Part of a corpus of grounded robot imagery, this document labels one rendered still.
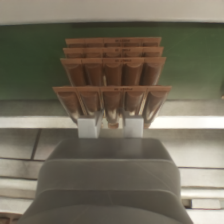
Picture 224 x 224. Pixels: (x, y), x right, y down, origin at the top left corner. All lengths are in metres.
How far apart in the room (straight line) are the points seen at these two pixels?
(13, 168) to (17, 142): 0.06
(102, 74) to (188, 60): 0.12
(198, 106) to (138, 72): 0.18
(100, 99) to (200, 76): 0.17
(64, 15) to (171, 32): 0.11
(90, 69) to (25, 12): 0.09
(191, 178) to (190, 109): 0.14
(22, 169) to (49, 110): 0.15
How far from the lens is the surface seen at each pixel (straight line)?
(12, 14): 0.21
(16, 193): 0.59
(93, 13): 0.18
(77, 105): 0.16
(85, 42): 0.19
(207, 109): 0.33
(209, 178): 0.39
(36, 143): 0.40
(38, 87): 0.29
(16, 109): 0.34
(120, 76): 0.17
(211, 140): 0.41
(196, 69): 0.26
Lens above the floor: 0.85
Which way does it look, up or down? 28 degrees down
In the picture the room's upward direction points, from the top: 177 degrees counter-clockwise
